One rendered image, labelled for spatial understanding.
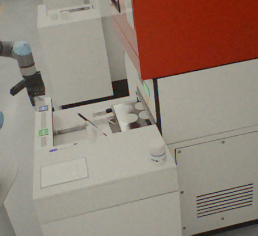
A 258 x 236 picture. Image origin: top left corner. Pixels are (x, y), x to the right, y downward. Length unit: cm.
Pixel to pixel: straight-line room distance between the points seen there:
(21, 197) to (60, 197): 156
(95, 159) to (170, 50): 61
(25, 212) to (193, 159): 147
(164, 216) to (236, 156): 63
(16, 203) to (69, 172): 149
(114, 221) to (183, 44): 87
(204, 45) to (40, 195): 99
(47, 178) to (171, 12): 91
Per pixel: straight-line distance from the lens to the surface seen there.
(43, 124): 209
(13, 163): 210
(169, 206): 177
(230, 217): 252
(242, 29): 184
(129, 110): 216
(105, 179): 160
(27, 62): 179
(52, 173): 170
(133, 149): 173
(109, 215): 172
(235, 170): 227
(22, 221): 297
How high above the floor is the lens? 201
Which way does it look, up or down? 30 degrees down
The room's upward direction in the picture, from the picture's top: 8 degrees counter-clockwise
